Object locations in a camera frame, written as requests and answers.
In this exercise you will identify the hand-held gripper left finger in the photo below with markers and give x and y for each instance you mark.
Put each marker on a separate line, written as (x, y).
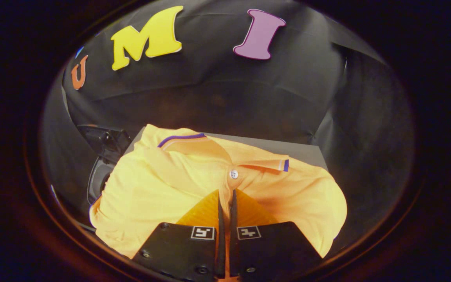
(178, 250)

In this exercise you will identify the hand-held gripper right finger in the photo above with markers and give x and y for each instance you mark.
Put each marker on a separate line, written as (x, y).
(272, 250)

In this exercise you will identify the orange polo shirt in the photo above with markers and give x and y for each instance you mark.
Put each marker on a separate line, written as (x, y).
(163, 184)

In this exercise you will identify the dark washing machine lid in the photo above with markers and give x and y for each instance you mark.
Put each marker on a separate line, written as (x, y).
(106, 141)

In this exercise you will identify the beige cabinet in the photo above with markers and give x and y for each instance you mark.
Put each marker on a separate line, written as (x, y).
(288, 150)

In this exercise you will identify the black backdrop cloth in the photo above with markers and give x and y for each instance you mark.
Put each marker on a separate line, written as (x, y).
(210, 98)

